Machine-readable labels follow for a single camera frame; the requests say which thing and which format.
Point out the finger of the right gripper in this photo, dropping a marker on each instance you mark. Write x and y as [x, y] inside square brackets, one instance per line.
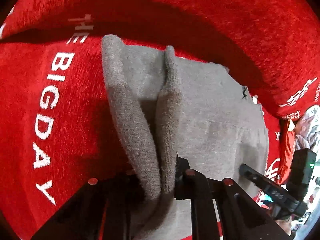
[262, 184]

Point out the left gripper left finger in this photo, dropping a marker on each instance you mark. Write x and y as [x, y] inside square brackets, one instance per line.
[100, 209]

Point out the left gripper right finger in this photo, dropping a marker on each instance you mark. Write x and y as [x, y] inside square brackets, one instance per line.
[222, 209]

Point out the grey knitted garment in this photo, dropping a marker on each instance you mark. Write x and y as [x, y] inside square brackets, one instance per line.
[164, 107]

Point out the red pillow with gold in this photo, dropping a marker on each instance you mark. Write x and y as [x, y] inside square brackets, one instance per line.
[287, 148]

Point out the grey white patterned cloth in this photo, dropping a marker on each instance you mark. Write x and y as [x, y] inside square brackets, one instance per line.
[307, 130]

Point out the red wedding blanket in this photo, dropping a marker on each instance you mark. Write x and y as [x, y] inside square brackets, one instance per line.
[57, 130]

